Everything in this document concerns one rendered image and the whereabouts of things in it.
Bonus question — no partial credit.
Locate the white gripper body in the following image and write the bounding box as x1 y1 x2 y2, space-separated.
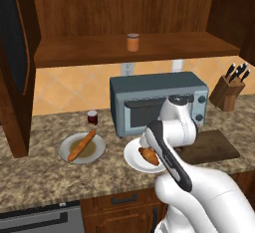
138 130 150 148

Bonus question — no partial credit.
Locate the brown croissant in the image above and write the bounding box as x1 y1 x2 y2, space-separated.
137 146 160 167

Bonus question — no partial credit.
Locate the dark red jar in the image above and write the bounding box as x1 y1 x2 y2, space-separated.
87 110 100 126

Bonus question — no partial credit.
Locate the dark wooden cutting board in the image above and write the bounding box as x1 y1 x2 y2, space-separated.
174 129 241 165

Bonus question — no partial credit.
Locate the orange jam jar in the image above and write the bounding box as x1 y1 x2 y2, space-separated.
127 33 140 53

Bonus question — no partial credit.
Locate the dark wooden cabinet door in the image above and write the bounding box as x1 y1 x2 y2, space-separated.
205 0 255 68
0 0 43 159

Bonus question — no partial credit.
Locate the white plate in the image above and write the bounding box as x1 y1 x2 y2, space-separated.
124 136 169 174

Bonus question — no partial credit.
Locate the grey plate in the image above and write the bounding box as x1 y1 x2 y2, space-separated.
59 131 107 165

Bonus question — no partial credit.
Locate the grey-blue toaster oven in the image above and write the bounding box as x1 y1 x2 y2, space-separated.
110 71 210 138

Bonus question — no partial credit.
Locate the orange baguette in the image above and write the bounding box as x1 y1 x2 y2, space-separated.
67 128 98 163

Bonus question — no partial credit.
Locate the wooden drawer front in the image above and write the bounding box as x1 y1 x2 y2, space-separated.
81 186 161 212

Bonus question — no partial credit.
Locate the wooden base cupboard door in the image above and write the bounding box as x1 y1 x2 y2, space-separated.
83 203 168 233

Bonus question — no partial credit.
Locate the wooden knife block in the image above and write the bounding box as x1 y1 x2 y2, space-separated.
208 75 247 113

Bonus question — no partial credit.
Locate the wooden base cupboard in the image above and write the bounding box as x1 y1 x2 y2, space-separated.
228 169 255 210

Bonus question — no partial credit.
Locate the grey dishwasher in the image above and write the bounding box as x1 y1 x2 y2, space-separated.
0 200 86 233

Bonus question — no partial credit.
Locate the dark toaster oven handle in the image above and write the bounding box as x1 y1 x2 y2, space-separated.
124 94 195 110

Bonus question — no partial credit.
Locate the black drawer handle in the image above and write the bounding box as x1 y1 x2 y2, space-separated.
111 193 139 206

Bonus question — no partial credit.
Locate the white wall outlet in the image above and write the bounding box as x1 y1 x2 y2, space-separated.
121 62 135 77
171 59 184 73

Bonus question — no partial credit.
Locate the black cupboard door handle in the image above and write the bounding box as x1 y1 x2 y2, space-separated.
151 206 159 233

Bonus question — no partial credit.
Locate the wooden wall cabinet with shelf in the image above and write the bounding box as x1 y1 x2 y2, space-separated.
14 0 255 70

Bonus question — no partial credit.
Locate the black-handled knife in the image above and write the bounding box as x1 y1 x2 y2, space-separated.
228 70 240 85
236 62 249 78
224 63 237 80
240 69 252 83

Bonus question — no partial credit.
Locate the black dishwasher handle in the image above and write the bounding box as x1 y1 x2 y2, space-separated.
0 211 70 233

